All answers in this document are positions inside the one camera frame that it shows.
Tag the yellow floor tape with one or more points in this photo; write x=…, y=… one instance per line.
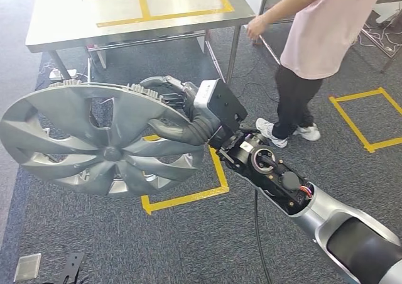
x=348, y=120
x=219, y=174

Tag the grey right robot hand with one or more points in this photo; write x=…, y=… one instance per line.
x=170, y=134

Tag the white power strip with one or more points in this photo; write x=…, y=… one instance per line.
x=61, y=74

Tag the yellow workbench tape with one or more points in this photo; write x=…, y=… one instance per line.
x=142, y=3

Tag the grey floor socket plate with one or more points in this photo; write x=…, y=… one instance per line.
x=27, y=267

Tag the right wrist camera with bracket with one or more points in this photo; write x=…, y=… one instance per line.
x=226, y=105

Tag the person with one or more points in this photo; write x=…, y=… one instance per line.
x=323, y=32

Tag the silver plastic hubcap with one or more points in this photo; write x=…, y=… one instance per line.
x=94, y=153

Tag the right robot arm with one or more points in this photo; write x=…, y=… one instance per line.
x=345, y=215

